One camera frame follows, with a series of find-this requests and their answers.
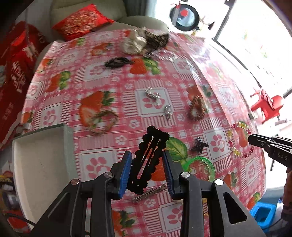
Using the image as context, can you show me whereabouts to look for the green translucent bangle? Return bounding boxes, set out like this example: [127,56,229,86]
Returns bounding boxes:
[179,156,216,182]

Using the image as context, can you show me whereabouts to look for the colourful beaded bracelet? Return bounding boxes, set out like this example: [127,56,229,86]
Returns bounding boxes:
[227,121,255,159]

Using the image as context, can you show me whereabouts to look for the black claw hair clip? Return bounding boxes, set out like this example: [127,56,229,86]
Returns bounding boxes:
[191,137,208,154]

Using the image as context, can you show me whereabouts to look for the braided rope bracelet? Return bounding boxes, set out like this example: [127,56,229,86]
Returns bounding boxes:
[88,110,119,135]

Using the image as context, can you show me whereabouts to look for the brown wooden bead bracelet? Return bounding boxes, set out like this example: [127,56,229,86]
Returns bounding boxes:
[187,95,207,121]

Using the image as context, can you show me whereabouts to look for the white jewelry tray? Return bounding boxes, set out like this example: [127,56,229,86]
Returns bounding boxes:
[12,124,78,223]

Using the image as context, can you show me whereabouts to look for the metal bobby pins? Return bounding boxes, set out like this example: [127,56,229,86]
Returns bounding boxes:
[132,183,167,203]

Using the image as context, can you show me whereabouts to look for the red plastic chair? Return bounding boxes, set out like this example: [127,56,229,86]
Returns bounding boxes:
[250,89,284,124]

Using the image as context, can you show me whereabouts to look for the small silver charm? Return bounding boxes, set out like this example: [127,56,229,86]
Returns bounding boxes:
[163,105,172,120]

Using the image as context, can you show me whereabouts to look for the blue plastic stool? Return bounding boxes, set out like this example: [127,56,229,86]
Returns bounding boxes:
[249,202,276,230]

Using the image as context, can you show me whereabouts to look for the pink strawberry tablecloth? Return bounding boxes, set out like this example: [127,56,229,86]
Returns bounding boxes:
[20,28,267,237]

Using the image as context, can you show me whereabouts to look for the cream scrunchie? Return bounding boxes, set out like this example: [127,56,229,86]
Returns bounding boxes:
[121,29,147,55]

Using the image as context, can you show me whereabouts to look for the leopard print scrunchie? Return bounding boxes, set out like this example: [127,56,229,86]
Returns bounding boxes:
[145,30,169,52]

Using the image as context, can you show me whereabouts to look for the round black mirror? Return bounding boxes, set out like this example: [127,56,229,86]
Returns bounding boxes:
[169,4,199,32]

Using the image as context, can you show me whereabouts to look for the red embroidered cushion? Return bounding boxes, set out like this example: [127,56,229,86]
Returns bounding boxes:
[52,3,115,41]

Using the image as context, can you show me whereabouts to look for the red printed quilt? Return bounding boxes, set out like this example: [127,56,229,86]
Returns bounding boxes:
[0,21,49,148]

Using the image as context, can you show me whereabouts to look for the beige sofa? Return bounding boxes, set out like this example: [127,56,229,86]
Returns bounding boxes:
[34,0,169,71]

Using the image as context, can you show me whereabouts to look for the black hair tie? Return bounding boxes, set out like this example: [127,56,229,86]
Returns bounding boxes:
[104,57,135,69]

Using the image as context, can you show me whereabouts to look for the silver necklace chain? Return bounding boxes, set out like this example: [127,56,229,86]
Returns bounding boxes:
[143,50,179,62]

